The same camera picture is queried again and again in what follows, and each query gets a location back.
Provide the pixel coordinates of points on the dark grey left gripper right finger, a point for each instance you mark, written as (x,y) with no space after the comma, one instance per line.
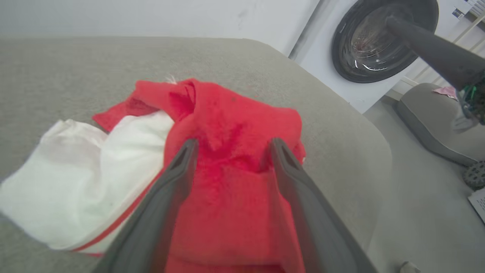
(314,220)

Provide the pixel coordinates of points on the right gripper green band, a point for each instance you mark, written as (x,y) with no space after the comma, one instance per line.
(474,102)

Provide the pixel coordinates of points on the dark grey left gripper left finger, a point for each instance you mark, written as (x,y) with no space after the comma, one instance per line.
(159,212)

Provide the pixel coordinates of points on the red and white garment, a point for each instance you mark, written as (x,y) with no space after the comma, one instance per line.
(227,170)

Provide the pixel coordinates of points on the pink cloth item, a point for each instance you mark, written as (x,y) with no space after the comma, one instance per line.
(447,91)

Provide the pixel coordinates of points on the round dark washing machine door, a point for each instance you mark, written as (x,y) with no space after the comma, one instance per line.
(373,41)

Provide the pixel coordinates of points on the grey floor cushion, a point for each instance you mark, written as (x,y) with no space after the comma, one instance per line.
(435,121)

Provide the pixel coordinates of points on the white washing machine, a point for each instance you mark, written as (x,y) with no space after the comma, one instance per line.
(322,57)

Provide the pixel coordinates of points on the dark perforated ball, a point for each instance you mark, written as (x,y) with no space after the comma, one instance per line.
(476,175)

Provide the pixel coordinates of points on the white printed paper sheet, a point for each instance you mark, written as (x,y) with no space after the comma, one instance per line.
(479,203)

